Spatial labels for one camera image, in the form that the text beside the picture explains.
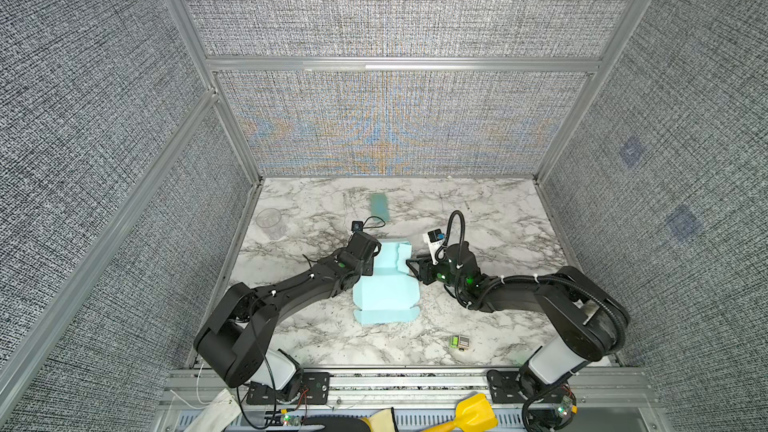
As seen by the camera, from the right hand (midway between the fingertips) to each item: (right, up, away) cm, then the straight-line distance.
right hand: (411, 258), depth 89 cm
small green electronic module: (+11, -20, -11) cm, 26 cm away
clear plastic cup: (-47, +10, +14) cm, 50 cm away
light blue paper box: (-6, -10, -2) cm, 12 cm away
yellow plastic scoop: (+13, -33, -20) cm, 40 cm away
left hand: (-15, 0, +1) cm, 15 cm away
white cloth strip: (-47, -33, -20) cm, 61 cm away
